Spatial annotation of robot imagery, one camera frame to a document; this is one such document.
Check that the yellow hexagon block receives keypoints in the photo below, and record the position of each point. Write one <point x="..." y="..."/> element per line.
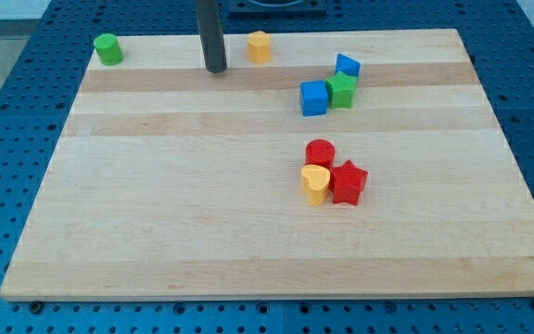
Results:
<point x="259" y="47"/>

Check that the green star block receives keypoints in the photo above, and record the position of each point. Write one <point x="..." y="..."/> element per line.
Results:
<point x="341" y="89"/>

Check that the blue triangle block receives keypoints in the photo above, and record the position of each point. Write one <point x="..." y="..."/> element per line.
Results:
<point x="347" y="65"/>

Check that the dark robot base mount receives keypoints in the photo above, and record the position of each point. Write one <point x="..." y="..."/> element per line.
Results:
<point x="268" y="7"/>

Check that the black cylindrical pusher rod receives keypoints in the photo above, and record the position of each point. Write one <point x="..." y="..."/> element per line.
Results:
<point x="211" y="35"/>

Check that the red star block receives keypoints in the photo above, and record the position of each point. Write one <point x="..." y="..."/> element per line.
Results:
<point x="347" y="183"/>

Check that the red cylinder block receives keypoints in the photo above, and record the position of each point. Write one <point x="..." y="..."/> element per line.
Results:
<point x="320" y="152"/>

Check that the green cylinder block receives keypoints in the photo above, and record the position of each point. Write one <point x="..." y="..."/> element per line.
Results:
<point x="108" y="49"/>

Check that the yellow heart block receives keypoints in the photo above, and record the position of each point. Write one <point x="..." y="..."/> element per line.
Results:
<point x="315" y="181"/>

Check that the blue cube block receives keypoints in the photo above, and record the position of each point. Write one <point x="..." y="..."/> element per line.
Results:
<point x="313" y="98"/>

